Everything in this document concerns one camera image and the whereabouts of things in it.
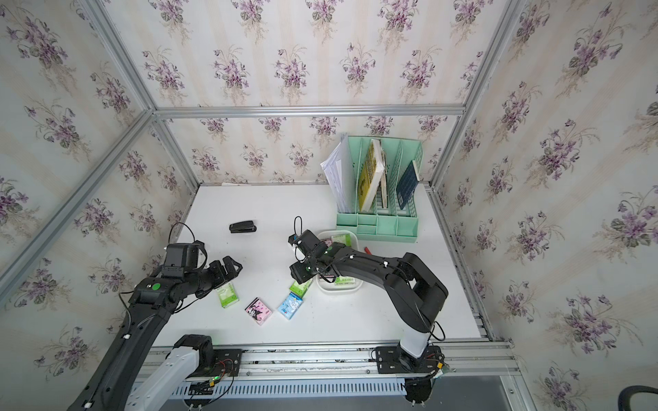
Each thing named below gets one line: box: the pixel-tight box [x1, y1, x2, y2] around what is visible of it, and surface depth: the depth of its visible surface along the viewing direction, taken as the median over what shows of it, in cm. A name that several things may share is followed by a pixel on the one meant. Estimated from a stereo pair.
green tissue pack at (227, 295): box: [216, 281, 240, 309], surface depth 85 cm
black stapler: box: [228, 220, 258, 234], surface depth 104 cm
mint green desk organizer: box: [335, 135, 424, 244], surface depth 103 cm
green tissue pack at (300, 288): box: [288, 278, 313, 298], surface depth 87 cm
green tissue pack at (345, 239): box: [331, 233, 353, 247], surface depth 97 cm
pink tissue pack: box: [244, 296, 273, 327], surface depth 82 cm
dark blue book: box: [395, 160, 421, 210], surface depth 108 cm
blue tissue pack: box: [277, 291, 304, 321], surface depth 84 cm
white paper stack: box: [320, 133, 357, 214], surface depth 92 cm
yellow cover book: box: [358, 138, 385, 213], surface depth 99 cm
